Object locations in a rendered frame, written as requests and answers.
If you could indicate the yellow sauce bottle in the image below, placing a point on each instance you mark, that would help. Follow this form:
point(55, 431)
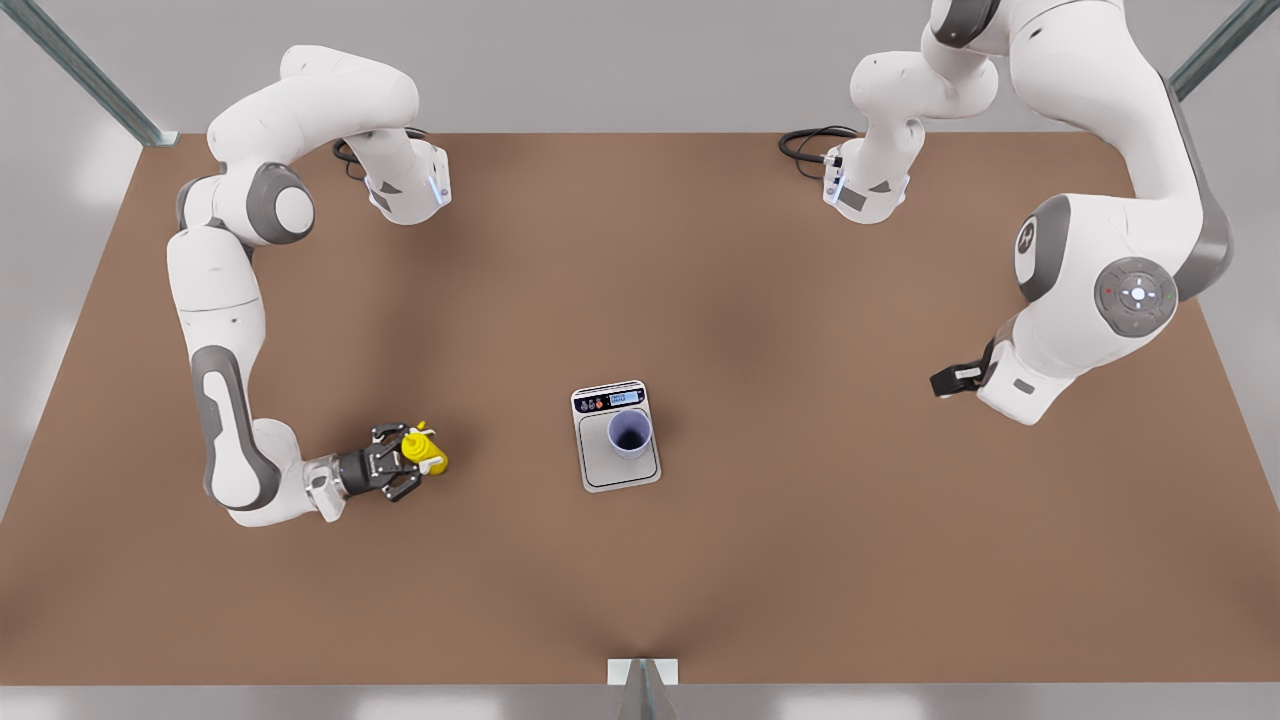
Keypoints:
point(426, 456)

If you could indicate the lavender cup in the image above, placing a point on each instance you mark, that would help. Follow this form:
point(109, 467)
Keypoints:
point(630, 434)

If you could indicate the silver frame post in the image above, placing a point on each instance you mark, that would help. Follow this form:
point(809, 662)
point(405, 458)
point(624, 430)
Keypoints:
point(1215, 50)
point(643, 690)
point(90, 80)

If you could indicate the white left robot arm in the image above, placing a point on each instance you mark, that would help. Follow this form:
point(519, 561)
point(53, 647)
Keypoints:
point(1100, 150)

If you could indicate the grey digital kitchen scale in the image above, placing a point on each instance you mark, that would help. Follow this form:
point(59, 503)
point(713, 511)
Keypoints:
point(620, 472)

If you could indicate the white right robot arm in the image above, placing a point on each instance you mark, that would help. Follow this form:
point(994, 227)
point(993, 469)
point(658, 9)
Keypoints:
point(225, 300)

